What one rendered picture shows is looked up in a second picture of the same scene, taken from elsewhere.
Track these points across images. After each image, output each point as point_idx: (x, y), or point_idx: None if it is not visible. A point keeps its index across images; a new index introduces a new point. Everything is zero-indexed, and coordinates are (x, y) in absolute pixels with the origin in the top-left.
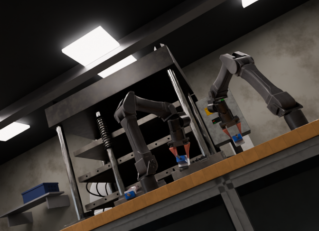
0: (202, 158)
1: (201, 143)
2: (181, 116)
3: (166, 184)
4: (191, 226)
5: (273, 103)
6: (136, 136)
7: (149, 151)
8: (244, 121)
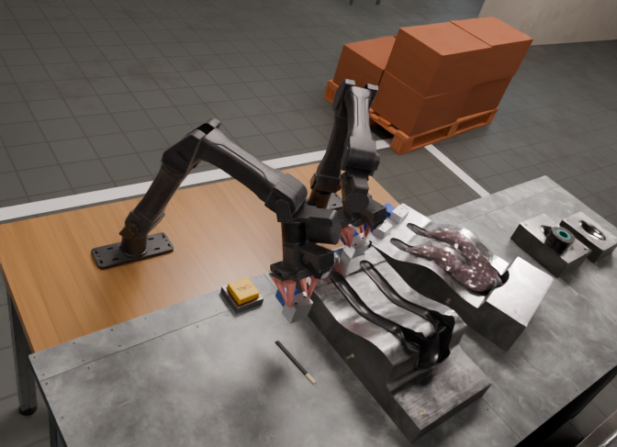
0: (431, 336)
1: (611, 435)
2: (349, 184)
3: None
4: None
5: None
6: (330, 140)
7: (322, 167)
8: None
